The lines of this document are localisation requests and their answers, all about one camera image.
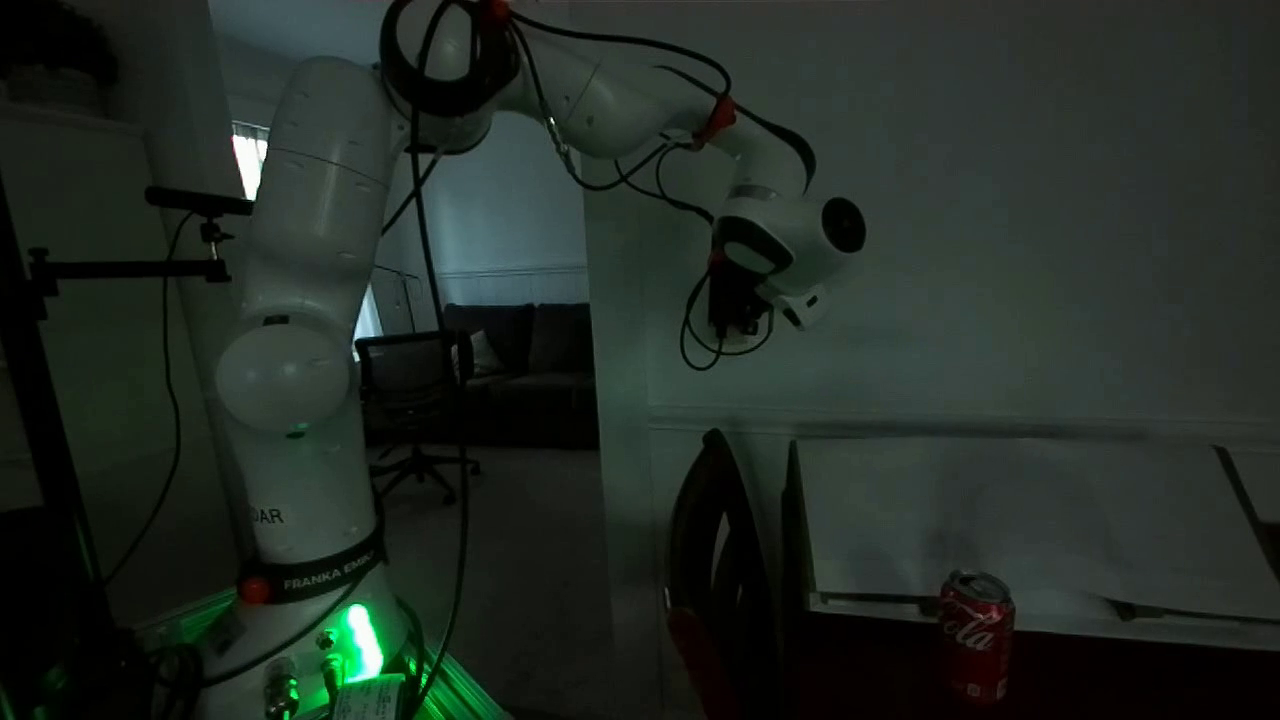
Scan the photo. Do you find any red strap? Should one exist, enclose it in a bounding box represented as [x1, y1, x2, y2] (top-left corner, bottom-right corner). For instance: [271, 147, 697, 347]
[700, 91, 739, 145]

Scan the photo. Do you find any dark curved-back chair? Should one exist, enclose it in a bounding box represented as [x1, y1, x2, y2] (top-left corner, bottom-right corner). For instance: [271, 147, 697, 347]
[658, 428, 792, 720]

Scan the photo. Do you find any thin black camera cable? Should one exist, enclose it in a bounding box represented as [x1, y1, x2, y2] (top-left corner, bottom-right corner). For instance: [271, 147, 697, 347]
[96, 214, 191, 592]

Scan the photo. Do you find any red soda can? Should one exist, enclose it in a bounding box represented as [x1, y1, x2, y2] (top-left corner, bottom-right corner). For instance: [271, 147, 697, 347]
[935, 568, 1020, 707]

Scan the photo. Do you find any black office chair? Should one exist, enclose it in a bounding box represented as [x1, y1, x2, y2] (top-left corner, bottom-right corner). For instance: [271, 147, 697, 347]
[350, 328, 488, 508]

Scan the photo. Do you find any black tripod stand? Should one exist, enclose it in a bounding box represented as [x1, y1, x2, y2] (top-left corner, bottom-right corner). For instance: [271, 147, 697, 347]
[0, 186, 122, 720]

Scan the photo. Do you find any dark sofa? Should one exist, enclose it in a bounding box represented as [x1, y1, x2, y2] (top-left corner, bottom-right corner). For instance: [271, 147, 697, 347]
[434, 299, 600, 451]

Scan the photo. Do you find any dark wooden table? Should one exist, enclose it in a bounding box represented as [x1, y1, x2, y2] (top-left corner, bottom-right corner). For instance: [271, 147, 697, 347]
[771, 584, 1280, 720]

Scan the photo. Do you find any bright window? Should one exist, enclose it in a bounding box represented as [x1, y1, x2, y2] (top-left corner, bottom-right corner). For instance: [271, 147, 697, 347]
[229, 122, 271, 203]

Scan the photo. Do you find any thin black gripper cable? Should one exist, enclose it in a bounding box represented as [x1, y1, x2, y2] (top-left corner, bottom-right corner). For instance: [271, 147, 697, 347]
[503, 4, 821, 378]

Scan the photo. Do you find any black bar camera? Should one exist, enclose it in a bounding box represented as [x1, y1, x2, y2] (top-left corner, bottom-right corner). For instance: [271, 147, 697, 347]
[141, 186, 257, 221]

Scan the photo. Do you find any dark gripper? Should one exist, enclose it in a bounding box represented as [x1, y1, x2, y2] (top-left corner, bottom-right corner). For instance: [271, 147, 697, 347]
[702, 251, 777, 341]

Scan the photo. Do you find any large white board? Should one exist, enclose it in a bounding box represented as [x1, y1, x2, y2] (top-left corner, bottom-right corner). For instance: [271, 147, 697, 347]
[792, 433, 1280, 629]

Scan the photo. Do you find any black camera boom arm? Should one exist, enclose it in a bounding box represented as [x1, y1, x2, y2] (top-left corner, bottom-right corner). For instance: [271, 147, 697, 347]
[25, 218, 236, 323]

